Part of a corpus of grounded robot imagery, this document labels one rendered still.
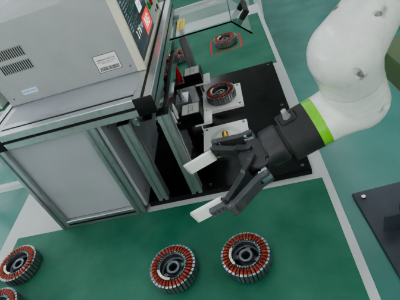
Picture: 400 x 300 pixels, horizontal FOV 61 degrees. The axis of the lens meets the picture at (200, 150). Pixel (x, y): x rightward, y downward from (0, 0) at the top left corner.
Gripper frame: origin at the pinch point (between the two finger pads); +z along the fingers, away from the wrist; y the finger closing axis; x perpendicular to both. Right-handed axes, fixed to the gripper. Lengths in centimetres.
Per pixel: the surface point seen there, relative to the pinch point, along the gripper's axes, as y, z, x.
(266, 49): -94, -31, 32
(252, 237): 2.4, -2.8, 19.6
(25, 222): -31, 66, 4
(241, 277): 10.6, 2.0, 19.0
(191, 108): -37.8, -0.8, 5.3
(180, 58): -108, 5, 19
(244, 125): -40.2, -10.4, 22.5
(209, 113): -38.2, -3.9, 10.3
